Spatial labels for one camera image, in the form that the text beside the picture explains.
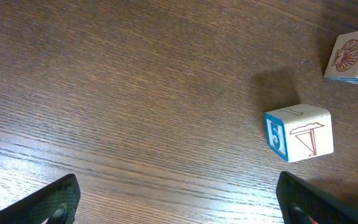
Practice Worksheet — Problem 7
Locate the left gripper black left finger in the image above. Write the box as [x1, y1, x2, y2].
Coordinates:
[0, 174, 81, 224]

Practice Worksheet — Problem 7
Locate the wooden block blue number five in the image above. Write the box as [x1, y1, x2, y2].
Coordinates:
[264, 104, 334, 162]

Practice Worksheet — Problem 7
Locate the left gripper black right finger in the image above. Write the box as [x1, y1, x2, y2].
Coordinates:
[276, 171, 358, 224]

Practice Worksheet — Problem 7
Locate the wooden block with shell drawing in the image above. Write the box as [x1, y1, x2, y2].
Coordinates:
[324, 31, 358, 85]

